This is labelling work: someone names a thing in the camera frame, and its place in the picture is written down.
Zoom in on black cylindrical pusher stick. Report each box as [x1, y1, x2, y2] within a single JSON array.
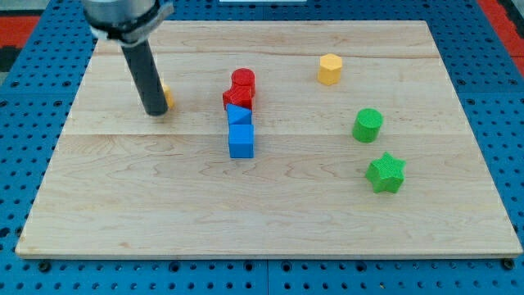
[[122, 41, 169, 116]]

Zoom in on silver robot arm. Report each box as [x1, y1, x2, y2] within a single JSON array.
[[81, 0, 174, 116]]

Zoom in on yellow hexagon block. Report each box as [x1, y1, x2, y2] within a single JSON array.
[[317, 53, 343, 85]]

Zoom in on yellow block behind stick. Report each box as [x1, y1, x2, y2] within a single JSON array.
[[161, 84, 175, 109]]

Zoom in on red cylinder block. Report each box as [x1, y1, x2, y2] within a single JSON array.
[[231, 68, 255, 97]]

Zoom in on red star block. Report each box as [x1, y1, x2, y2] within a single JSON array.
[[223, 86, 252, 110]]

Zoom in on blue triangle block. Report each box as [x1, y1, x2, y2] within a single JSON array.
[[226, 103, 252, 125]]

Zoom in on blue cube block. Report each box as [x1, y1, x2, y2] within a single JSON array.
[[228, 125, 255, 158]]

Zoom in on wooden board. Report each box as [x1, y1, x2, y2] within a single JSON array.
[[16, 20, 522, 260]]

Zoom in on green cylinder block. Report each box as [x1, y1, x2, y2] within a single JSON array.
[[352, 108, 383, 143]]

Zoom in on green star block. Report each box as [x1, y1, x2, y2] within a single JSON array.
[[365, 152, 406, 193]]

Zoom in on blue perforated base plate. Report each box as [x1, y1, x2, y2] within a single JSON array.
[[1, 1, 523, 294]]

